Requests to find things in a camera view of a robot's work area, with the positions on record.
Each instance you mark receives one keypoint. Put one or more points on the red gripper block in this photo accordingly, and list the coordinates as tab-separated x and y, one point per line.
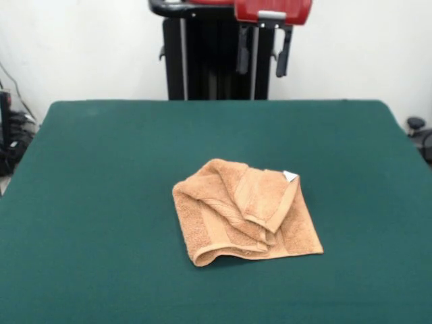
290	10

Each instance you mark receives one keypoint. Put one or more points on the tan terry towel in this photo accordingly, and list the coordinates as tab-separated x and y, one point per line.
209	229

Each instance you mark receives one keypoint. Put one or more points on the dark green table cloth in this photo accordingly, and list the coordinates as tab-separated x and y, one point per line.
101	202

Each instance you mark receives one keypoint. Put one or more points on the black box with red light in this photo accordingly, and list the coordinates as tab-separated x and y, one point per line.
5	114

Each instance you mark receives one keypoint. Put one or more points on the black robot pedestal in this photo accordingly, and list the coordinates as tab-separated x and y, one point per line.
202	67

